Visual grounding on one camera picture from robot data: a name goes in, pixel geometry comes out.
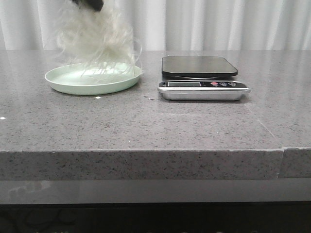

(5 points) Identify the white pleated curtain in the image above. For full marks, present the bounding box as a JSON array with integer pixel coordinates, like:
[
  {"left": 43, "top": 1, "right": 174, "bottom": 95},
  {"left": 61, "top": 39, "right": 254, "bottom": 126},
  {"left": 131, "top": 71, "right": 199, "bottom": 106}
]
[{"left": 0, "top": 0, "right": 311, "bottom": 50}]

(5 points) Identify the white vermicelli noodle bundle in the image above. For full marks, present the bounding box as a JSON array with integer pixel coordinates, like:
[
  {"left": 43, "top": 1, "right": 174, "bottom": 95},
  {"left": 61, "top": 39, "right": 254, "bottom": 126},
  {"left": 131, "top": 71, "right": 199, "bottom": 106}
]
[{"left": 55, "top": 0, "right": 140, "bottom": 68}]

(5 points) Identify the silver black kitchen scale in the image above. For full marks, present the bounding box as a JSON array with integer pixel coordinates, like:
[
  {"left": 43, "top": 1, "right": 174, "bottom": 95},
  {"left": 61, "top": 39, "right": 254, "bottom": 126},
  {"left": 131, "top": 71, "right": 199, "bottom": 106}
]
[{"left": 158, "top": 56, "right": 250, "bottom": 101}]

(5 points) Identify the pale green round plate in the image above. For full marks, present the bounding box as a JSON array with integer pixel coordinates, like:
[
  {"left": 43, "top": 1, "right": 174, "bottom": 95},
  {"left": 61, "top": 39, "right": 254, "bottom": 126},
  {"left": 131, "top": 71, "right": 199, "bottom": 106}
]
[{"left": 45, "top": 63, "right": 142, "bottom": 95}]

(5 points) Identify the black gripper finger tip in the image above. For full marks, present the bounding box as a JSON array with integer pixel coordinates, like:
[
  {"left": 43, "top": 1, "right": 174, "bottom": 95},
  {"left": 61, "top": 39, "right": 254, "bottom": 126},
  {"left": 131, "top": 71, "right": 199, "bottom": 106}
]
[{"left": 71, "top": 0, "right": 104, "bottom": 12}]

